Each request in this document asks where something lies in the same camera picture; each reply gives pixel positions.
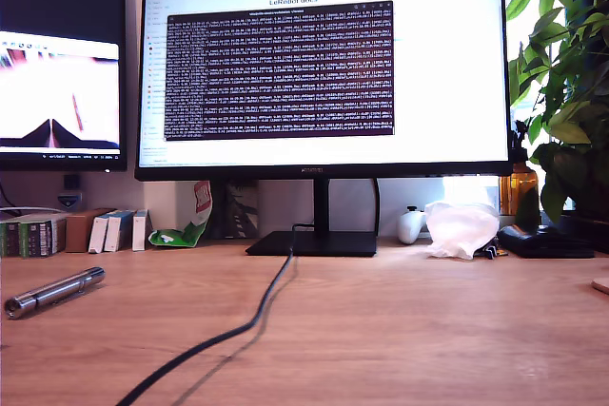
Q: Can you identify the metallic silver laser pointer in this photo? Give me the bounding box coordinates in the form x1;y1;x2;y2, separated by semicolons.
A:
3;266;107;320

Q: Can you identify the white game controller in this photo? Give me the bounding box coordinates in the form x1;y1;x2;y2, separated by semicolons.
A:
397;205;428;245

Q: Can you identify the green red white snack bag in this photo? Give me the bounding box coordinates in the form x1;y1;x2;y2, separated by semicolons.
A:
147;180;214;249

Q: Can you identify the large black Huawei monitor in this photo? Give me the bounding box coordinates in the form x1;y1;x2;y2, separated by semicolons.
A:
134;0;515;258

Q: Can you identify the white crumpled plastic bag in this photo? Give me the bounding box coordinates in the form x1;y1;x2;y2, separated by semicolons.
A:
422;201;501;261

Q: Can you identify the white and blue small box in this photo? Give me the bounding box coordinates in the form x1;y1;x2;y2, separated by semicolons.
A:
88;214;113;254
103;210;135;253
131;209;153;252

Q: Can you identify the amber glass pump bottle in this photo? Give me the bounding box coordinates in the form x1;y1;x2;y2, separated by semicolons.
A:
499;120;542;217

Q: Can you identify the brown cardboard box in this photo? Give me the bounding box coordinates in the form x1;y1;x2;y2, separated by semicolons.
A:
64;208;118;254

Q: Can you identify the black pouch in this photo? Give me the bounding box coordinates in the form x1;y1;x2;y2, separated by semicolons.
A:
497;223;599;259

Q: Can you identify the green printed box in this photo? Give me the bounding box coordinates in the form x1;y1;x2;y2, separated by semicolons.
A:
18;215;68;258
0;218;23;258

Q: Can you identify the green leafy potted plant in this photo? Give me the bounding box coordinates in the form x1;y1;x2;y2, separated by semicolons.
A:
504;0;609;248

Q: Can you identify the black computer monitor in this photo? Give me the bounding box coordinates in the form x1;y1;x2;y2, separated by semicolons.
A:
0;0;128;173

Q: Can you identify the thin black monitor cable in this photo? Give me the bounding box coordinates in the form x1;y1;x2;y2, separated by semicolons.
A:
373;178;382;236

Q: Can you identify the thick black cable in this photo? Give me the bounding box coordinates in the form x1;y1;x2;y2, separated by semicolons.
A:
115;222;316;406

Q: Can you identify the grey blue wall device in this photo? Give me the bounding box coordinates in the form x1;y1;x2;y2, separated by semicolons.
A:
57;191;83;211

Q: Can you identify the thin white cable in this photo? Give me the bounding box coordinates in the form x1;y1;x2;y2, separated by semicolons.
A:
0;205;66;215

